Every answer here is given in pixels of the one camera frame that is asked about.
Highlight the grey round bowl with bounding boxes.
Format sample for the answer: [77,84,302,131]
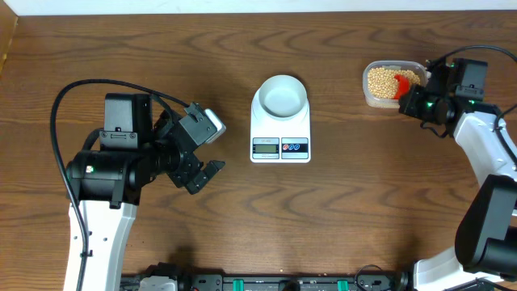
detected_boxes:
[258,75,309,118]

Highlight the white digital kitchen scale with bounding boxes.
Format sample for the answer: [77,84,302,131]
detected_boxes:
[250,90,312,163]

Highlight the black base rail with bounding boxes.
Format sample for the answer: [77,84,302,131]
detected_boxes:
[119,263,411,291]

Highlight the yellow soybeans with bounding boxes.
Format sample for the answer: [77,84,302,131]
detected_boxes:
[367,67,421,99]

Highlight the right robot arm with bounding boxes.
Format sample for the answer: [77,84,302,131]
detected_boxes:
[399,57,516,290]

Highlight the red measuring scoop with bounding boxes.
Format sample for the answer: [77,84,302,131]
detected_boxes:
[393,74,411,99]

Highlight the clear plastic container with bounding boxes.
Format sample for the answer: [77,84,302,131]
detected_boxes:
[363,61,431,109]

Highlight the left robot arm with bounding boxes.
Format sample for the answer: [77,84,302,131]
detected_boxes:
[64,93,225,290]

